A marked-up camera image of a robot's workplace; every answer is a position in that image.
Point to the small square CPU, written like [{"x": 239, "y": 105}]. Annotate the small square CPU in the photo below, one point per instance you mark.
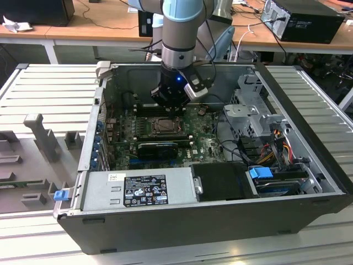
[{"x": 165, "y": 126}]

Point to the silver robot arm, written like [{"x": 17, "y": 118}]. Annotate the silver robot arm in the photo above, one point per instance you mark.
[{"x": 179, "y": 33}]

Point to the black RAM slot bank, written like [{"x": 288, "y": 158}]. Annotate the black RAM slot bank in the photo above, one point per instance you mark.
[
  {"x": 162, "y": 135},
  {"x": 146, "y": 110}
]

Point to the CPU socket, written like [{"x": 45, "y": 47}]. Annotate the CPU socket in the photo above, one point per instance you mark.
[{"x": 151, "y": 129}]

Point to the round coin battery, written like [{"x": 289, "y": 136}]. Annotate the round coin battery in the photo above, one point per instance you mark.
[{"x": 202, "y": 111}]

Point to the black cylindrical capacitor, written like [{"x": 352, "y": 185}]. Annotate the black cylindrical capacitor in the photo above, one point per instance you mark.
[{"x": 127, "y": 100}]

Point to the black graphics card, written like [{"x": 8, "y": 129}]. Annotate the black graphics card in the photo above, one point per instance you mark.
[{"x": 157, "y": 151}]

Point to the green motherboard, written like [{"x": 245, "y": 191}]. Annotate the green motherboard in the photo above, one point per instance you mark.
[{"x": 204, "y": 154}]

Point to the silver metal drive cage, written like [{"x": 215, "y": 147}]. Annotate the silver metal drive cage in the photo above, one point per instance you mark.
[{"x": 240, "y": 110}]

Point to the grey case hinge piece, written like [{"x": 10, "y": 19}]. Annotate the grey case hinge piece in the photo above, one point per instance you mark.
[{"x": 102, "y": 71}]

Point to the small black desktop box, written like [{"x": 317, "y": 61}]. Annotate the small black desktop box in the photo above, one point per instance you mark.
[{"x": 143, "y": 25}]

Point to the pale blue plastic shell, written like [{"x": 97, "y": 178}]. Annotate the pale blue plastic shell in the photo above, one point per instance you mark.
[{"x": 224, "y": 38}]

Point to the long wooden desk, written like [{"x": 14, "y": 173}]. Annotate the long wooden desk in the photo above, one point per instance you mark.
[{"x": 110, "y": 33}]

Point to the black plastic shroud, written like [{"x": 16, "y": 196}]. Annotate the black plastic shroud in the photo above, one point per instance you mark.
[{"x": 220, "y": 179}]

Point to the black power supply label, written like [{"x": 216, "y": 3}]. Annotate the black power supply label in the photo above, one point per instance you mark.
[{"x": 144, "y": 190}]

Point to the blue disk carrier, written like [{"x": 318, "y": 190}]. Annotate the blue disk carrier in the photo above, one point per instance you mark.
[{"x": 260, "y": 174}]

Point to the grey power supply unit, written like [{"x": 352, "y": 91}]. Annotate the grey power supply unit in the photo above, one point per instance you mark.
[{"x": 96, "y": 193}]

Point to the black open PC case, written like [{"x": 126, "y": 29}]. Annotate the black open PC case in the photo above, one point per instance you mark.
[{"x": 165, "y": 232}]

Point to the hard disk drive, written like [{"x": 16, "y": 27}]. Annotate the hard disk drive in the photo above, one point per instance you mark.
[{"x": 275, "y": 189}]

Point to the grey parts rack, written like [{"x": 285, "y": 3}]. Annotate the grey parts rack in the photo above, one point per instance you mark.
[{"x": 41, "y": 165}]

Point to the blue case latch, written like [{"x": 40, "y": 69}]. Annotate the blue case latch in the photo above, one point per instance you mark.
[{"x": 61, "y": 195}]

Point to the black PC tower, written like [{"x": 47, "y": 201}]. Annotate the black PC tower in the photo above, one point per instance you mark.
[{"x": 311, "y": 25}]

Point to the large black box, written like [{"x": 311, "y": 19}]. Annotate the large black box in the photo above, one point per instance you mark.
[{"x": 36, "y": 12}]

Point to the short wooden desk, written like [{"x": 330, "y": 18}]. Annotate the short wooden desk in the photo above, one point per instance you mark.
[{"x": 22, "y": 35}]

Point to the crumpled white paper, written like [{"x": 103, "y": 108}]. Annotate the crumpled white paper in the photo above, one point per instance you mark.
[{"x": 13, "y": 26}]

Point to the white table leg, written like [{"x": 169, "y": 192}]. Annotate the white table leg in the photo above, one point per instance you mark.
[{"x": 348, "y": 99}]

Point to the green RAM stick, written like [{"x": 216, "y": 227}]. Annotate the green RAM stick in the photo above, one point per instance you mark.
[{"x": 11, "y": 185}]

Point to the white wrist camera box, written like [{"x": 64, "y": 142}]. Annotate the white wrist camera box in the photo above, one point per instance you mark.
[{"x": 194, "y": 92}]

